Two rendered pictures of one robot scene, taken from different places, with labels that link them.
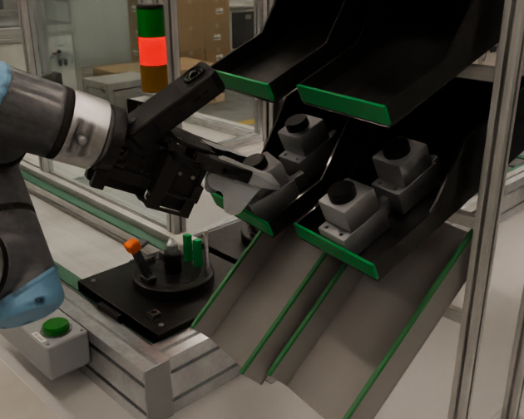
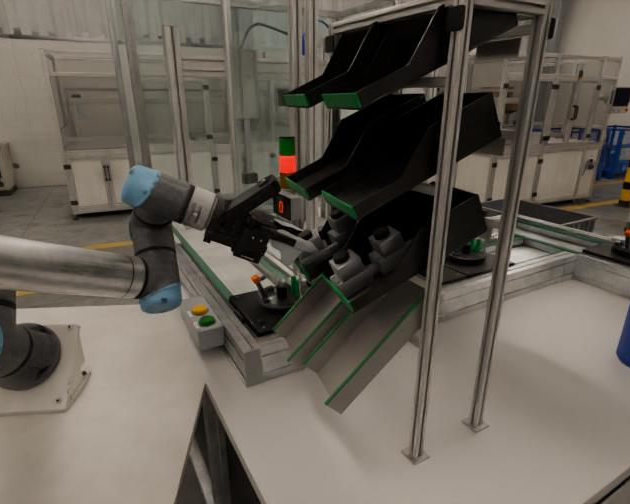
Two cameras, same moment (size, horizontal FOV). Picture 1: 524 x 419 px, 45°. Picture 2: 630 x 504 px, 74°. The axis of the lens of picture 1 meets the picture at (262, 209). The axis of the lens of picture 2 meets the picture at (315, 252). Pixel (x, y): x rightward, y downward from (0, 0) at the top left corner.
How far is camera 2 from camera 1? 0.22 m
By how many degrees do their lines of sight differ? 14
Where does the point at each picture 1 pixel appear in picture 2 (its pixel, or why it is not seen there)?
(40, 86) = (174, 184)
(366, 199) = (353, 262)
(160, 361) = (255, 348)
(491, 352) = not seen: hidden behind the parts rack
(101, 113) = (207, 201)
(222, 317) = (293, 327)
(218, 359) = not seen: hidden behind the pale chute
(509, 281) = (518, 332)
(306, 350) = (330, 353)
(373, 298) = (373, 326)
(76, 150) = (192, 220)
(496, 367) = not seen: hidden behind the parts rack
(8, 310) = (147, 303)
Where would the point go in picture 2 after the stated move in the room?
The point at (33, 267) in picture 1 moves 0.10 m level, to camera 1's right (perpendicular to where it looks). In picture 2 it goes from (164, 281) to (214, 287)
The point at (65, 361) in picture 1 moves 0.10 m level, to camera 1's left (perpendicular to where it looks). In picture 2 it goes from (208, 341) to (175, 335)
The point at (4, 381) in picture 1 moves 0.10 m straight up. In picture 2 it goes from (180, 348) to (176, 316)
